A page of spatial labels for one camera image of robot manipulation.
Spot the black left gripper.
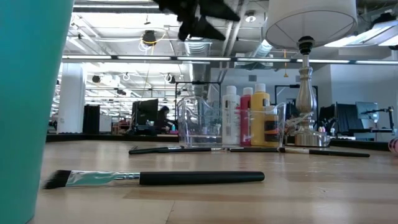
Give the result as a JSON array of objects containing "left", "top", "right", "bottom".
[{"left": 154, "top": 0, "right": 241, "bottom": 42}]

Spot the clear plastic bin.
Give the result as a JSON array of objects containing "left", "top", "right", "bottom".
[{"left": 177, "top": 96, "right": 287, "bottom": 149}]

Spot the yellow paint bottle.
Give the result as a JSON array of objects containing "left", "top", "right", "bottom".
[{"left": 250, "top": 83, "right": 271, "bottom": 147}]

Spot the small ochre paint bottle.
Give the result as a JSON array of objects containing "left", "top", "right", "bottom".
[{"left": 264, "top": 105, "right": 280, "bottom": 147}]

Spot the black Solve print brush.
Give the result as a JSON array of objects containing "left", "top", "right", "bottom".
[{"left": 42, "top": 169, "right": 266, "bottom": 190}]

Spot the small pink paint bottle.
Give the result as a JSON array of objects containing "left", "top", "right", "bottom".
[{"left": 388, "top": 138, "right": 398, "bottom": 156}]

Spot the black background monitor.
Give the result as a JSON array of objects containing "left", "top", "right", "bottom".
[{"left": 131, "top": 98, "right": 160, "bottom": 127}]

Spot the black background cabinet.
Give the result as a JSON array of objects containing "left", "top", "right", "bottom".
[{"left": 81, "top": 104, "right": 101, "bottom": 135}]

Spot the black partition panel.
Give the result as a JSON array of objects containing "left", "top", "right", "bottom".
[{"left": 318, "top": 103, "right": 357, "bottom": 131}]

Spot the grey background monitor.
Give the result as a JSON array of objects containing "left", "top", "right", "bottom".
[{"left": 355, "top": 101, "right": 380, "bottom": 124}]

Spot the teal plastic cup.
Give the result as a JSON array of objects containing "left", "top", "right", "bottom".
[{"left": 0, "top": 0, "right": 76, "bottom": 224}]

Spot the silver ceiling duct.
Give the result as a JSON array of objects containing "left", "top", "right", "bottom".
[{"left": 178, "top": 39, "right": 216, "bottom": 97}]

